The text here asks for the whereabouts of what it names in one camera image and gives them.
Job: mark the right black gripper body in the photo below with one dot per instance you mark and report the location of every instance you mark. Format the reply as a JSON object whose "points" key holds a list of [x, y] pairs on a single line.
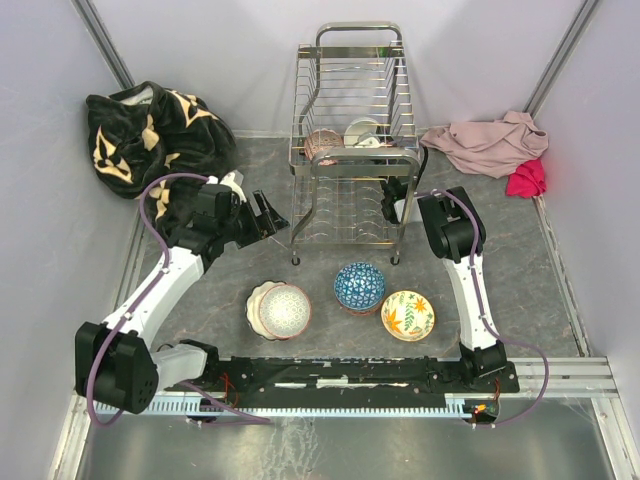
{"points": [[385, 188]]}

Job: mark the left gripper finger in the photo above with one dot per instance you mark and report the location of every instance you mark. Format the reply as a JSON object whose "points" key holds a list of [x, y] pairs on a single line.
{"points": [[265, 220], [248, 233]]}

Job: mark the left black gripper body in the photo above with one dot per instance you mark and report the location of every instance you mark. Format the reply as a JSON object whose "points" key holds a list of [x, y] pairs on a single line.
{"points": [[230, 226]]}

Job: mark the plain white bowl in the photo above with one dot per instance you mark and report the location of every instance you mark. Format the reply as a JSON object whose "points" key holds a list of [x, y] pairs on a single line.
{"points": [[364, 132]]}

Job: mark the red patterned bowl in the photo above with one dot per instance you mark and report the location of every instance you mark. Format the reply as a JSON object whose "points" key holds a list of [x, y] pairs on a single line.
{"points": [[321, 140]]}

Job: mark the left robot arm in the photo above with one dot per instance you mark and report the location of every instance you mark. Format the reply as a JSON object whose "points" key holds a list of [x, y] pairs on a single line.
{"points": [[114, 363]]}

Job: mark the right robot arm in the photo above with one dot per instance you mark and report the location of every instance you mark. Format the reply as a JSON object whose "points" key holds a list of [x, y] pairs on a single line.
{"points": [[456, 236]]}

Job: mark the stainless steel dish rack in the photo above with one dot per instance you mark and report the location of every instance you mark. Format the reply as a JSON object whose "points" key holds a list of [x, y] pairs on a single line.
{"points": [[354, 149]]}

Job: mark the white scalloped bowl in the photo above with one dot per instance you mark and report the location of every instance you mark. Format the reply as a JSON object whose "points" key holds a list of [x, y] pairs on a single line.
{"points": [[252, 312]]}

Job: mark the blue triangle patterned bowl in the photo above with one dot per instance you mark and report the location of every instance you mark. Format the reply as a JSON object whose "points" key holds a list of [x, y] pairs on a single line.
{"points": [[359, 285]]}

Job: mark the dusty pink cloth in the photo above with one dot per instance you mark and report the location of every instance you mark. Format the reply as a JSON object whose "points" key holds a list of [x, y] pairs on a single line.
{"points": [[491, 148]]}

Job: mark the black and cream blanket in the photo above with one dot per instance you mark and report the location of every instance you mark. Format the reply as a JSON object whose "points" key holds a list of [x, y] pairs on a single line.
{"points": [[144, 133]]}

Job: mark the yellow floral bowl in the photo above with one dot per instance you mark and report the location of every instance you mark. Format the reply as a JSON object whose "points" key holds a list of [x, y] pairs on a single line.
{"points": [[408, 316]]}

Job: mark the magenta cloth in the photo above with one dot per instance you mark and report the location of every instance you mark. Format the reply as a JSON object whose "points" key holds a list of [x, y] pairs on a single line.
{"points": [[527, 181]]}

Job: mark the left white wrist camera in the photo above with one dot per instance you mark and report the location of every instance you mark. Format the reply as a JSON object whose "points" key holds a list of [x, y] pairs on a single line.
{"points": [[233, 180]]}

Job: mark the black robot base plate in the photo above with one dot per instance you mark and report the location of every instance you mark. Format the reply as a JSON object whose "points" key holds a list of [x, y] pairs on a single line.
{"points": [[347, 382]]}

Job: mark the light blue cable duct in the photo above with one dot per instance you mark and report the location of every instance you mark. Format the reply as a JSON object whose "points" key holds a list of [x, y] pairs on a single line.
{"points": [[194, 405]]}

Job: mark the aluminium frame rail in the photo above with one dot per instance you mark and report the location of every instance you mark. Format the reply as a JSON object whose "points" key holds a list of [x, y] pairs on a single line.
{"points": [[566, 422]]}

